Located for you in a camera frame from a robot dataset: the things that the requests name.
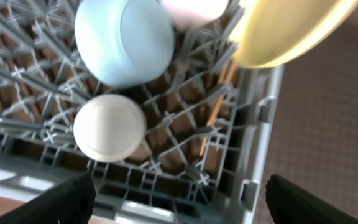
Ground wooden chopstick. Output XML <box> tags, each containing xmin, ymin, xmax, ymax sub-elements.
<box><xmin>224</xmin><ymin>62</ymin><xmax>237</xmax><ymax>84</ymax></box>
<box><xmin>199</xmin><ymin>62</ymin><xmax>229</xmax><ymax>157</ymax></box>

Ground white cup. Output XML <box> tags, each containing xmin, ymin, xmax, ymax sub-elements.
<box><xmin>73</xmin><ymin>94</ymin><xmax>147</xmax><ymax>163</ymax></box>

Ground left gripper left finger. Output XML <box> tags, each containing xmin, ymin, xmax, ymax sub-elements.
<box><xmin>0</xmin><ymin>173</ymin><xmax>96</xmax><ymax>224</ymax></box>

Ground grey plastic dish rack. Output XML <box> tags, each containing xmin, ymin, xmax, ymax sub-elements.
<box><xmin>0</xmin><ymin>1</ymin><xmax>283</xmax><ymax>223</ymax></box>

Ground yellow plate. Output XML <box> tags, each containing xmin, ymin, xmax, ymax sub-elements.
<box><xmin>228</xmin><ymin>0</ymin><xmax>358</xmax><ymax>68</ymax></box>

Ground pink white bowl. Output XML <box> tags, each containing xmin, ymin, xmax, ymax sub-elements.
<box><xmin>159</xmin><ymin>0</ymin><xmax>229</xmax><ymax>30</ymax></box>

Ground light blue bowl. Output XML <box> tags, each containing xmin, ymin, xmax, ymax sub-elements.
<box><xmin>75</xmin><ymin>0</ymin><xmax>175</xmax><ymax>88</ymax></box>

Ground brown serving tray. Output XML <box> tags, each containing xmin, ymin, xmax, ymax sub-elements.
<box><xmin>263</xmin><ymin>22</ymin><xmax>358</xmax><ymax>218</ymax></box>

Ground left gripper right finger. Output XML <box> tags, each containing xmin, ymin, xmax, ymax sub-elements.
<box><xmin>265</xmin><ymin>174</ymin><xmax>358</xmax><ymax>224</ymax></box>

